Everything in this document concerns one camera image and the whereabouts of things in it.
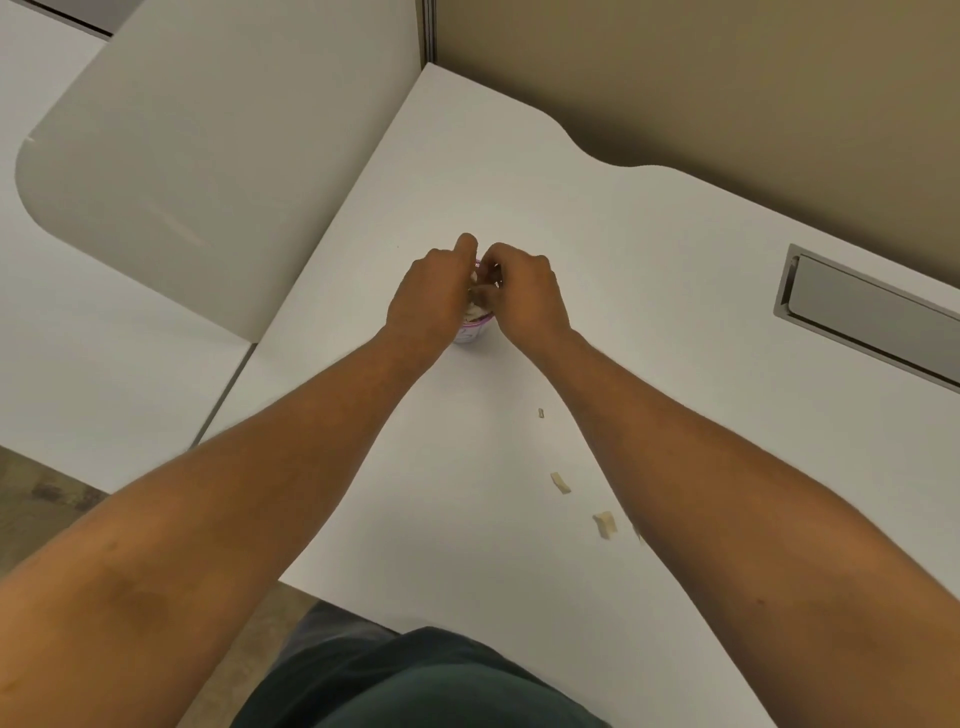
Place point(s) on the person's left hand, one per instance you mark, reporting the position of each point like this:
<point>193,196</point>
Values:
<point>427,296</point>

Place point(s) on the person's right hand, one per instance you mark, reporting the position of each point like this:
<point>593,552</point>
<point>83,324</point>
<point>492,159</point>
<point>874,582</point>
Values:
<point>525,300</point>

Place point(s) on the person's left thumb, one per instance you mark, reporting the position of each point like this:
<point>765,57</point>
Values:
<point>466,246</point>

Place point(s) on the person's right fingers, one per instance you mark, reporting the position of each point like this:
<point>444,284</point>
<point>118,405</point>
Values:
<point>491,274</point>

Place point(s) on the small white cup purple rim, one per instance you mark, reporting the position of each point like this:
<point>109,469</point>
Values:
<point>474,330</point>

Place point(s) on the person's right forearm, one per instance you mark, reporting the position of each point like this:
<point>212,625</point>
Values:
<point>765,547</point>

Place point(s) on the person's left forearm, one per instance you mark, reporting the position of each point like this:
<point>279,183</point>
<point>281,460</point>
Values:
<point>210,525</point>

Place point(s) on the white desk divider panel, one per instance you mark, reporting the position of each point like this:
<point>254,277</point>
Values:
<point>217,150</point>

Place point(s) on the beige partition screen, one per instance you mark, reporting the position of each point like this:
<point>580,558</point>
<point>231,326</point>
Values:
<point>712,112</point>

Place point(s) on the large beige paper scrap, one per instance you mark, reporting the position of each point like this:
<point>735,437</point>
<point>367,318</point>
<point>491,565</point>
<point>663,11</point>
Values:
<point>606,523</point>

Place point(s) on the person's dark green clothing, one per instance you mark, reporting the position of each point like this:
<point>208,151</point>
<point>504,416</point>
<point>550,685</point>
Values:
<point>420,679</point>

